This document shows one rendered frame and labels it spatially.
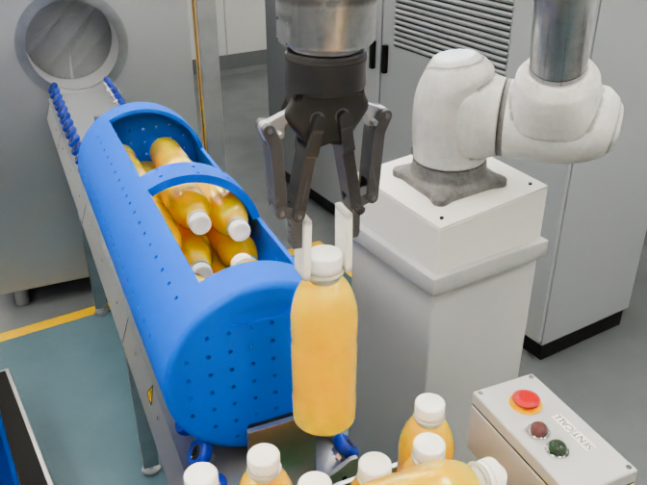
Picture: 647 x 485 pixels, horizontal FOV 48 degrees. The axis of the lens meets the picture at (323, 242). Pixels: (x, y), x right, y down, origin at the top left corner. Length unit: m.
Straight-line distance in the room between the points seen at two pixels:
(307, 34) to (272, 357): 0.56
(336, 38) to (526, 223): 1.03
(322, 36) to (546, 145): 0.87
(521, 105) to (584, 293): 1.64
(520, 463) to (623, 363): 2.11
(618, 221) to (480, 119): 1.54
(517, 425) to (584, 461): 0.09
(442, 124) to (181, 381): 0.74
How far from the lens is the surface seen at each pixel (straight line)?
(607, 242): 2.93
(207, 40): 2.34
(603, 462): 0.98
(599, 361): 3.06
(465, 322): 1.61
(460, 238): 1.48
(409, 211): 1.50
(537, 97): 1.39
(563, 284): 2.84
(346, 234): 0.75
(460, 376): 1.70
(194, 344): 1.00
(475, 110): 1.45
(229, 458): 1.18
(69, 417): 2.77
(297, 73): 0.67
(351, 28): 0.65
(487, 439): 1.04
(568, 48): 1.34
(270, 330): 1.03
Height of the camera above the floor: 1.75
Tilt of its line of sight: 28 degrees down
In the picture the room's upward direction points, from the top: straight up
